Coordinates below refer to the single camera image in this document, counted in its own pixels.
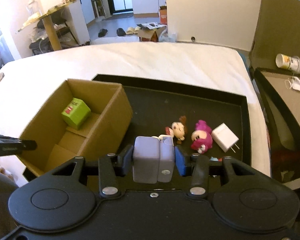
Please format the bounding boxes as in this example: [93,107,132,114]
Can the pink plush figurine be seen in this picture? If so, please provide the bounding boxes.
[191,120,213,154]

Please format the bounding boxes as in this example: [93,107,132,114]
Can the white wall charger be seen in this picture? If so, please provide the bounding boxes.
[211,123,239,153]

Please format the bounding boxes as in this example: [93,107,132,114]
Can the brown haired doll figurine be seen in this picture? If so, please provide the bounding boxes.
[165,115,187,145]

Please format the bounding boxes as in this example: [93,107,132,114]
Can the lavender rectangular block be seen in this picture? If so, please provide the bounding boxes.
[133,135,175,184]

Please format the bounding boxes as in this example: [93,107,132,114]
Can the black shallow tray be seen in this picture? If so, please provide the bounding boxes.
[22,74,252,193]

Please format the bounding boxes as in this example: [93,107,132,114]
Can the brown cardboard box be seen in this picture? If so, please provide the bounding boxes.
[17,79,133,176]

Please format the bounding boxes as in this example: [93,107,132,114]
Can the white bed mattress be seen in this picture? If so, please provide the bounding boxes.
[0,42,271,175]

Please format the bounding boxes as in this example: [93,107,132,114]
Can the green cube box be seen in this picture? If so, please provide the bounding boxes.
[61,98,91,130]

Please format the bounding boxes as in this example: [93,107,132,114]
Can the black side table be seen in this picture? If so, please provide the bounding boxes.
[252,68,300,183]

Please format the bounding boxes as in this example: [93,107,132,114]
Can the round gold top table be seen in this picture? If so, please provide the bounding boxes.
[15,1,76,51]

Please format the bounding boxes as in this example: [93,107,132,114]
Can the white face mask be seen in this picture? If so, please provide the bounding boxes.
[285,76,300,92]

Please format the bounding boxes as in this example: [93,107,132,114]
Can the white plastic bag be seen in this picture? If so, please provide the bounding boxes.
[158,31,177,42]

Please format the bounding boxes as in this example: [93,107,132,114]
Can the black slipper left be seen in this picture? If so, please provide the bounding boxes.
[98,28,108,37]

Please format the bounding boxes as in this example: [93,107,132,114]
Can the black slipper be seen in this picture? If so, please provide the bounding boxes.
[116,28,126,37]
[98,28,108,37]

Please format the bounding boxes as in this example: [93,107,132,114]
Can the black slipper right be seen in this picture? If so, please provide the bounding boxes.
[116,28,126,37]

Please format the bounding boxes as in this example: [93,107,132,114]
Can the beige slippers pair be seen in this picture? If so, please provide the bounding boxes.
[126,26,141,35]

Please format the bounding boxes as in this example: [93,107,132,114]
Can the stacked paper cups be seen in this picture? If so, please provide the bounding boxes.
[275,54,300,74]

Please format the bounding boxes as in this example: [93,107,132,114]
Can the open cardboard box on floor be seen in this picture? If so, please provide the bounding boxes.
[137,22,167,42]

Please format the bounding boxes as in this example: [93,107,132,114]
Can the orange carton box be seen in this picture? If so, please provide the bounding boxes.
[159,5,167,25]

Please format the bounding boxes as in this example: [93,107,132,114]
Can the olive cardboard panel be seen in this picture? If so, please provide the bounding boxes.
[249,0,300,69]

